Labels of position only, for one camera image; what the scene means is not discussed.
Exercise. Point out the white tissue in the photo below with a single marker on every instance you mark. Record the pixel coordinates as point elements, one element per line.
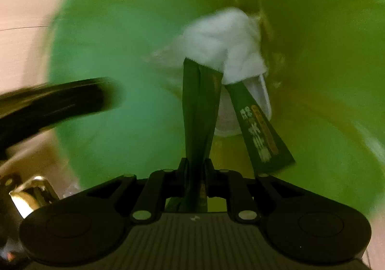
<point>216,38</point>

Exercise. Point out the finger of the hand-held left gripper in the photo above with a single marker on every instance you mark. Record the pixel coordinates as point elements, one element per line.
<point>60,101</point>

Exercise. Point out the green plastic packet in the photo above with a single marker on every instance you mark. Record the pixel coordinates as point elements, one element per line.
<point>198,107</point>

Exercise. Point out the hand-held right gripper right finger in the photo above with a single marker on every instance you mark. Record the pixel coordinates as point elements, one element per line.
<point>208,175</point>

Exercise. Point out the green plastic bin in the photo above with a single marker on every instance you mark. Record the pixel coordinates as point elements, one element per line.
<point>120,107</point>

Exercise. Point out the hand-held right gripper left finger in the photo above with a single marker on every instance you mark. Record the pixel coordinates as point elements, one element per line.
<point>183,169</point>

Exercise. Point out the shiny metal object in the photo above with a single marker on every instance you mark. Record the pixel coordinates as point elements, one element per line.
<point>33,193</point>

